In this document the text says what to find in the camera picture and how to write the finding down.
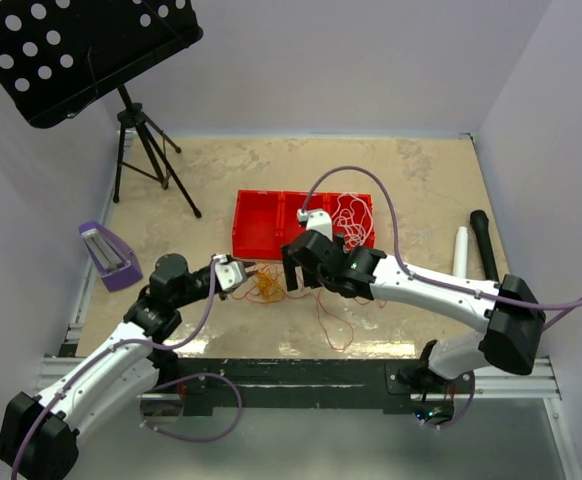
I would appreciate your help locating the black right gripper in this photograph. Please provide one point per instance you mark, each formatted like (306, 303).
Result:
(290, 265)

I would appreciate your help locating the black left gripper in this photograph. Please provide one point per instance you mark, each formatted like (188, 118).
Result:
(223, 294)

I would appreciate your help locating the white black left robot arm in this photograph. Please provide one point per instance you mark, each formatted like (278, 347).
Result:
(41, 435)

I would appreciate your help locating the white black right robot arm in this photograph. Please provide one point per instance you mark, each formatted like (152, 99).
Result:
(505, 321)

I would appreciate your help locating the red left plastic bin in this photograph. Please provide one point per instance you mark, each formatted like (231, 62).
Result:
(255, 232)

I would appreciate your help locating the red plastic bin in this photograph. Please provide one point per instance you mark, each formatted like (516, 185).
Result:
(291, 203)
(255, 232)
(352, 217)

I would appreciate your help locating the red middle plastic bin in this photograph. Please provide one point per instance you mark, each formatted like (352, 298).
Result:
(291, 203)

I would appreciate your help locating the red right plastic bin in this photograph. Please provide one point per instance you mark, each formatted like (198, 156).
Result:
(352, 217)

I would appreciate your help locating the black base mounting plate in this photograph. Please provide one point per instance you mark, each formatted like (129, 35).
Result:
(391, 386)

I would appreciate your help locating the purple metronome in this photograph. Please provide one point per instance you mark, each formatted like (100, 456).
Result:
(116, 262)

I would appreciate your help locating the white microphone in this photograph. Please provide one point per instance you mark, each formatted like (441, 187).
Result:
(460, 260)

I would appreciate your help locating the black microphone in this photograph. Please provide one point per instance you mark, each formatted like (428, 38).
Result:
(479, 223)

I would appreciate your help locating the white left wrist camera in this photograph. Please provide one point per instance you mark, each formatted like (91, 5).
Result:
(236, 277)

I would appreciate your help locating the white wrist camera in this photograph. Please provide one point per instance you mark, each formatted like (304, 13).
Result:
(316, 220)
(236, 277)

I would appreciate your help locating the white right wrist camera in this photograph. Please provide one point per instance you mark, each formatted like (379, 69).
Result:
(316, 220)

